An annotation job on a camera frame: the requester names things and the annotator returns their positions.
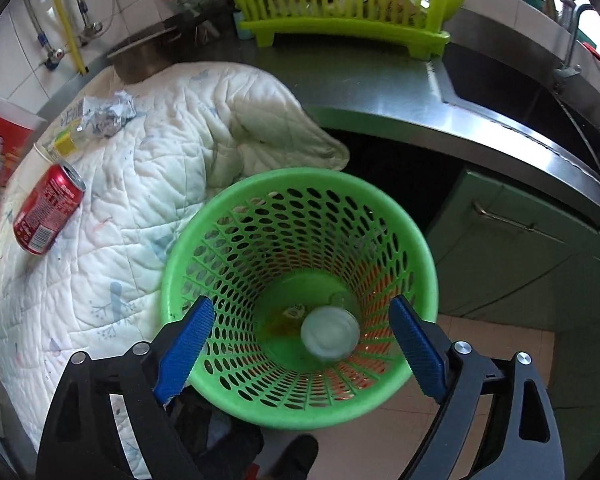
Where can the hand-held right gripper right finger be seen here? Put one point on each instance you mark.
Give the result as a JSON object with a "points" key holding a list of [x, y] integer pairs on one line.
{"points": [[416, 347]]}

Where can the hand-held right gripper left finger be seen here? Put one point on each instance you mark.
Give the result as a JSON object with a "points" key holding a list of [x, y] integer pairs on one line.
{"points": [[187, 345]]}

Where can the green perforated plastic basket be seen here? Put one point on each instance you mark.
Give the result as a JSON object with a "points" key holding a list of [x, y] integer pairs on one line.
{"points": [[300, 260]]}

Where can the red soda can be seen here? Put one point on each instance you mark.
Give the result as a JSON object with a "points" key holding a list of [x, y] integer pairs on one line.
{"points": [[47, 210]]}

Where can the yellow label plastic bottle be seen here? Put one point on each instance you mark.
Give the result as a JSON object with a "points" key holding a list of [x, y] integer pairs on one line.
{"points": [[65, 140]]}

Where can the green cabinet door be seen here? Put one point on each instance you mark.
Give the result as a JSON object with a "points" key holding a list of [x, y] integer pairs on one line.
{"points": [[510, 245]]}

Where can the white quilted blanket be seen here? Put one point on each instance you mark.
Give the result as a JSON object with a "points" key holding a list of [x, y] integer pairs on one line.
{"points": [[130, 200]]}

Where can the steel sink basin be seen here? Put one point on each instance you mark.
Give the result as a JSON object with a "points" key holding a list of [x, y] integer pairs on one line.
{"points": [[525, 105]]}

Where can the steel faucet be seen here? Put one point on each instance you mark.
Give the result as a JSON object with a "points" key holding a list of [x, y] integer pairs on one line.
{"points": [[572, 40]]}

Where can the green plastic dish rack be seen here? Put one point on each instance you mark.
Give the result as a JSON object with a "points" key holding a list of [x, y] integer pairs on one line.
{"points": [[340, 5]]}

